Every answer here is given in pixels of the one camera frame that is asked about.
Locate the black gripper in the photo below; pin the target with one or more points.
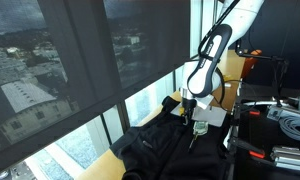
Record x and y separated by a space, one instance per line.
189 106

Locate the black zip jersey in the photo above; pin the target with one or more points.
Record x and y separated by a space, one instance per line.
165 149

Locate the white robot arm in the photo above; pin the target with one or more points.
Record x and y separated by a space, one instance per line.
199 76

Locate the green white jersey tag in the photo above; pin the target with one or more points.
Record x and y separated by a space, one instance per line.
200 128

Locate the white paper sheet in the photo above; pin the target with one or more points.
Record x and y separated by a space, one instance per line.
212 115

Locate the small white object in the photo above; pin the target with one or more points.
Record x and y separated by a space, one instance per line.
227 85

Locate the black clamp with red tip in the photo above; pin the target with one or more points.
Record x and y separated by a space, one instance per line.
253 151

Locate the yellow object far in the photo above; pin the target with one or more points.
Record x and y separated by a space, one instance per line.
227 77

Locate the orange object on stand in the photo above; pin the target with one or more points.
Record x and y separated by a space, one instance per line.
250 62

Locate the silver metal rails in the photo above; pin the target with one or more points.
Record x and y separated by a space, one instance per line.
286 157

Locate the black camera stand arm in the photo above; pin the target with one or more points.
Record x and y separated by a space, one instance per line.
280 66

